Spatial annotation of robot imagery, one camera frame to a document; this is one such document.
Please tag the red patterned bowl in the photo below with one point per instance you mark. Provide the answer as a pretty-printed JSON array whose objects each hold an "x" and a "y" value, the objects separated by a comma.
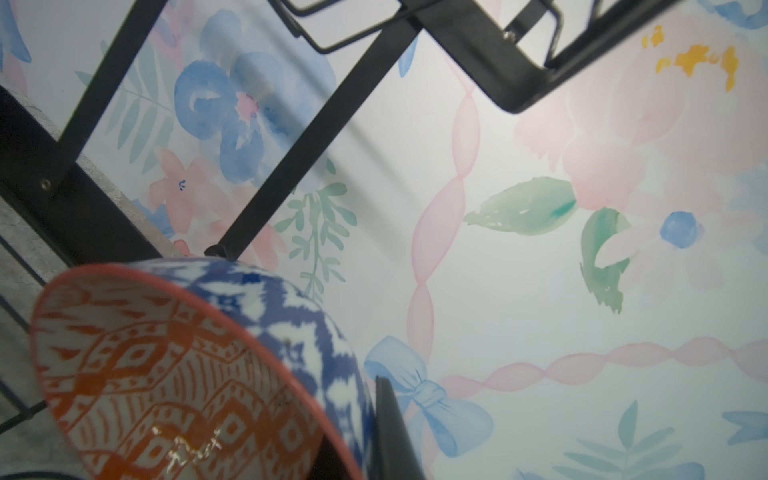
[{"x": 198, "y": 368}]

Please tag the black wire dish rack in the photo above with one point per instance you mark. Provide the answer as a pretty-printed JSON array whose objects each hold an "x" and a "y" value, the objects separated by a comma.
[{"x": 218, "y": 95}]

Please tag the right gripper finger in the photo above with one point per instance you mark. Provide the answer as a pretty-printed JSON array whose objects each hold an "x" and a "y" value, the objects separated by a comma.
[{"x": 394, "y": 457}]

